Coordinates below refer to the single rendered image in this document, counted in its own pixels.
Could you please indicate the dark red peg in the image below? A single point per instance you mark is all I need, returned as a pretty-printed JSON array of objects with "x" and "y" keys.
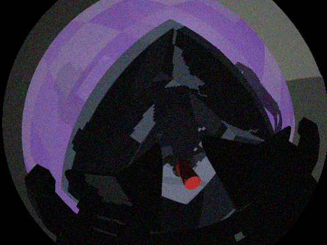
[{"x": 187, "y": 174}]

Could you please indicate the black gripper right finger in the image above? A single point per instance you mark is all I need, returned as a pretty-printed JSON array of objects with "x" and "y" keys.
[{"x": 240, "y": 166}]

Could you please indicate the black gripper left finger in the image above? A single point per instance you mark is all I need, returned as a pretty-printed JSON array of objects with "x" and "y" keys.
[{"x": 137, "y": 187}]

